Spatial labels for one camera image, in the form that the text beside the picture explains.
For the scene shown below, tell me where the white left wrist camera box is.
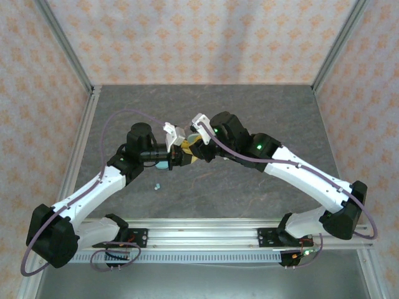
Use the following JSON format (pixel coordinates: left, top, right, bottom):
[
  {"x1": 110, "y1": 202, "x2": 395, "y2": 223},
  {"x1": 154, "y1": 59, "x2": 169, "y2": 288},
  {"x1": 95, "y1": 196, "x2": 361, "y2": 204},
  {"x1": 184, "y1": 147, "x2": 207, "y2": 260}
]
[{"x1": 162, "y1": 121, "x2": 187, "y2": 153}]

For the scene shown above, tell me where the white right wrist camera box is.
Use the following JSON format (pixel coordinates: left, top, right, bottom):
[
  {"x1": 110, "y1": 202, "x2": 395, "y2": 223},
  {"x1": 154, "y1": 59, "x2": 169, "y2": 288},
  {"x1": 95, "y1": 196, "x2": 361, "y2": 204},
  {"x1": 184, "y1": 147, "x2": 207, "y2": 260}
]
[{"x1": 191, "y1": 113, "x2": 213, "y2": 146}]

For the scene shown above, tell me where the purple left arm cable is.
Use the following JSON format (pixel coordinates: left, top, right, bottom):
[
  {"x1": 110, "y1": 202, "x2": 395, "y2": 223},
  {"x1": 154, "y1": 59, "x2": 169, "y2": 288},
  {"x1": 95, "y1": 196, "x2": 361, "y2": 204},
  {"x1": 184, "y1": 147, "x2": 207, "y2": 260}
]
[{"x1": 20, "y1": 108, "x2": 168, "y2": 277}]

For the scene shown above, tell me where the aluminium table edge rail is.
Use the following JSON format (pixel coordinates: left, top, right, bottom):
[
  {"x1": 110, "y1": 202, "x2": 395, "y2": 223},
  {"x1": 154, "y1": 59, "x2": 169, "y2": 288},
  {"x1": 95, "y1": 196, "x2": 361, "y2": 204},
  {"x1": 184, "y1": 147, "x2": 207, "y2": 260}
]
[
  {"x1": 313, "y1": 88, "x2": 392, "y2": 299},
  {"x1": 17, "y1": 85, "x2": 102, "y2": 299}
]

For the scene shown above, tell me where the small circuit board green light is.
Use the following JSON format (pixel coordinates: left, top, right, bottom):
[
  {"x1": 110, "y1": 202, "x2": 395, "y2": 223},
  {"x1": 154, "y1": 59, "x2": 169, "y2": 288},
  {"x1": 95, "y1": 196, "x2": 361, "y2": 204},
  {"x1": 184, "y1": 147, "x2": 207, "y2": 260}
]
[{"x1": 291, "y1": 247, "x2": 315, "y2": 261}]

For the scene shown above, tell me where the aluminium arm base rail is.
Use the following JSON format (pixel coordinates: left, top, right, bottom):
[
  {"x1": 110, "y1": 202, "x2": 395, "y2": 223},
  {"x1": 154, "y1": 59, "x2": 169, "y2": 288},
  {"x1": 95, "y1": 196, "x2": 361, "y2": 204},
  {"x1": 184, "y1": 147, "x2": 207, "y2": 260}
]
[{"x1": 71, "y1": 217, "x2": 375, "y2": 250}]

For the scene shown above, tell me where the slotted grey cable tray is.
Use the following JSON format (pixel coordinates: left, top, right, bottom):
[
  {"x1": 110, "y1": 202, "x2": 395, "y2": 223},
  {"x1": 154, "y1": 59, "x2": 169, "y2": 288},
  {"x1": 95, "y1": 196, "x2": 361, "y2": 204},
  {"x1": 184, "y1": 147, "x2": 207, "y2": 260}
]
[{"x1": 67, "y1": 251, "x2": 283, "y2": 265}]

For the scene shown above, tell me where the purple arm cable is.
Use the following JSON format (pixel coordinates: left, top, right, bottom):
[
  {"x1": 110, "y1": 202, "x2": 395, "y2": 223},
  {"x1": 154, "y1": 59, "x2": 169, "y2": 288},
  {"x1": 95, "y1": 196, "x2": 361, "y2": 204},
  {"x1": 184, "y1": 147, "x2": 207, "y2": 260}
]
[
  {"x1": 20, "y1": 108, "x2": 168, "y2": 277},
  {"x1": 199, "y1": 121, "x2": 378, "y2": 269}
]

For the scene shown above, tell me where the aluminium corner frame post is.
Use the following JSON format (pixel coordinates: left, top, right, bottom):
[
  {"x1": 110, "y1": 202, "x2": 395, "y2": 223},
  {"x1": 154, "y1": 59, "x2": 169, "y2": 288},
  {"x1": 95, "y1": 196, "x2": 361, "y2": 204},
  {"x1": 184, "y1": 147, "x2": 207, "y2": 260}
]
[
  {"x1": 33, "y1": 0, "x2": 95, "y2": 92},
  {"x1": 311, "y1": 0, "x2": 371, "y2": 92}
]

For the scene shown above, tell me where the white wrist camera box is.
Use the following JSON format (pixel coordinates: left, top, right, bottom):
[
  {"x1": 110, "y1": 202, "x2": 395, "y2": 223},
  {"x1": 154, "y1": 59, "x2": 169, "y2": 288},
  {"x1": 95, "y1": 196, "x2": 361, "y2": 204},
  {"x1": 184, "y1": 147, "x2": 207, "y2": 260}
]
[
  {"x1": 191, "y1": 113, "x2": 213, "y2": 146},
  {"x1": 162, "y1": 121, "x2": 187, "y2": 153}
]

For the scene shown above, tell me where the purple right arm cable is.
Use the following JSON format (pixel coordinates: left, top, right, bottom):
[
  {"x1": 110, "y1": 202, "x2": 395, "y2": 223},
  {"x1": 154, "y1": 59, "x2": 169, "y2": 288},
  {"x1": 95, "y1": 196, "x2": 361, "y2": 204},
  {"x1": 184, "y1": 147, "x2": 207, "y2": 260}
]
[{"x1": 199, "y1": 121, "x2": 378, "y2": 269}]

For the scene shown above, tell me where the grey metal shelf plate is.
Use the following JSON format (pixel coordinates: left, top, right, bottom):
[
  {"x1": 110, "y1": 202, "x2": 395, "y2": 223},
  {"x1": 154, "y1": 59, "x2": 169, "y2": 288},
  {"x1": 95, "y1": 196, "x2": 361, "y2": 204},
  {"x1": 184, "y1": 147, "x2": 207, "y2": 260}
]
[{"x1": 34, "y1": 249, "x2": 373, "y2": 299}]

